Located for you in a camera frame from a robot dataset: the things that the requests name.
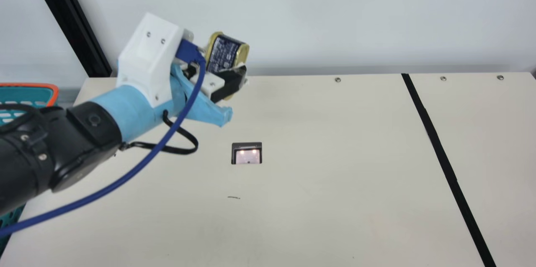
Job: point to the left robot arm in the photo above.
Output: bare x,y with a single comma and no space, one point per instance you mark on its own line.
42,154

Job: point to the teal shopping basket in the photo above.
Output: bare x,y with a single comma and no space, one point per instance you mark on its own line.
16,98

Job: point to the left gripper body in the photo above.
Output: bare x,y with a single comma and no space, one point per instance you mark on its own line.
134,110

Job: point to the gold can with dark label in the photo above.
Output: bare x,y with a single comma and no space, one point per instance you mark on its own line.
224,53

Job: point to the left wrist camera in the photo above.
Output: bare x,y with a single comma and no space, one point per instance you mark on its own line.
146,53

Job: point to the black post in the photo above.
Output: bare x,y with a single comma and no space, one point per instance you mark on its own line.
71,20

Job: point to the black strip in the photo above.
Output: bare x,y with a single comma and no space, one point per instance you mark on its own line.
440,152

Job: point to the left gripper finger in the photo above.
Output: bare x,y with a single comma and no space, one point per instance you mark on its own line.
228,83

